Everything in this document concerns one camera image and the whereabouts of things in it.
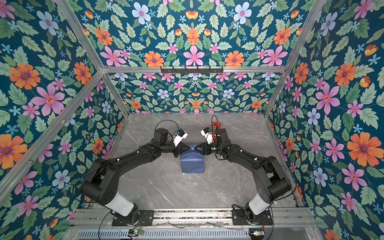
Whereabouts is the aluminium corner frame post left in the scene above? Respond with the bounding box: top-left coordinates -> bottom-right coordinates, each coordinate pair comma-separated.
56,1 -> 129,118

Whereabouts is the aluminium corner frame post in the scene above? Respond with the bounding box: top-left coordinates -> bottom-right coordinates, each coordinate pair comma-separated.
56,1 -> 129,118
264,0 -> 327,119

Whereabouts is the aluminium left side bar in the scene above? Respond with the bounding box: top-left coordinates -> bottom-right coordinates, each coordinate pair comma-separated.
1,70 -> 103,205

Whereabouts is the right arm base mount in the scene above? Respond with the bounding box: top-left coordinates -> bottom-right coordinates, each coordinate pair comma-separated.
231,204 -> 274,226

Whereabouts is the white vented cable duct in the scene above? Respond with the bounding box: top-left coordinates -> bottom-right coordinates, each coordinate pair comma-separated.
75,229 -> 251,240

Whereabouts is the red tape dispenser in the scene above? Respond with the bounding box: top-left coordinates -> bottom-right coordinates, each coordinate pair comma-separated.
212,122 -> 221,143

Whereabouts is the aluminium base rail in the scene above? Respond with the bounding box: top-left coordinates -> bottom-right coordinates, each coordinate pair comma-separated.
69,207 -> 317,228

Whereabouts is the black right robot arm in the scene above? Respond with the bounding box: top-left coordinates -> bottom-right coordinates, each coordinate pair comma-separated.
199,128 -> 292,217

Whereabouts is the aluminium horizontal back bar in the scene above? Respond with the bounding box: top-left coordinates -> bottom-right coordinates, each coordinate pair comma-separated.
102,66 -> 286,74

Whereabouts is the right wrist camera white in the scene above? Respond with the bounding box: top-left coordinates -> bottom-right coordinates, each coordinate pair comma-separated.
201,127 -> 214,145

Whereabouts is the black hook rail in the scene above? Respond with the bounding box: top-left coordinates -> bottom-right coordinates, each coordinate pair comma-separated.
160,67 -> 224,74

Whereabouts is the aluminium corner frame post right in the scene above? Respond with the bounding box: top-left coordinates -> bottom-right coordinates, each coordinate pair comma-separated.
264,0 -> 327,119

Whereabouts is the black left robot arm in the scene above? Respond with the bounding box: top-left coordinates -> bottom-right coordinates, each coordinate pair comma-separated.
81,128 -> 190,217

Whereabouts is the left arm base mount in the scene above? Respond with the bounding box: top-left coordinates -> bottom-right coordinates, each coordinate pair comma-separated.
112,207 -> 155,227

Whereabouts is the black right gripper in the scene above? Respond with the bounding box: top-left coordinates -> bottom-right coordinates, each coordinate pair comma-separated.
194,140 -> 223,156

